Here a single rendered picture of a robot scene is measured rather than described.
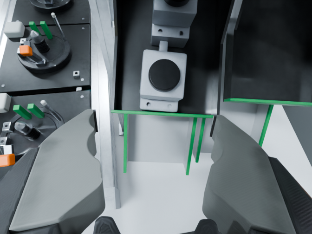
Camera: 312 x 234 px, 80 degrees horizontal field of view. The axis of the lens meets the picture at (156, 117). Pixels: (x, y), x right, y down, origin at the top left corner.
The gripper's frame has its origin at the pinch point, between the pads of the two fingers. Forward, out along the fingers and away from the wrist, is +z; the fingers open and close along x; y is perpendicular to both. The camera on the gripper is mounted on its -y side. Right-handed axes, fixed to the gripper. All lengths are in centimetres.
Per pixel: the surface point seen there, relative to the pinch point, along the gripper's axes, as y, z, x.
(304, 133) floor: 76, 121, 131
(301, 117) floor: 67, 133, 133
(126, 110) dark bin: 5.1, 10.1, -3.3
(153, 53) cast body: -2.6, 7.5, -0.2
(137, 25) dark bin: -4.5, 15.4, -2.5
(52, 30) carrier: 0, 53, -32
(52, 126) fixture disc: 18.2, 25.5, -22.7
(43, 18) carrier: -3, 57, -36
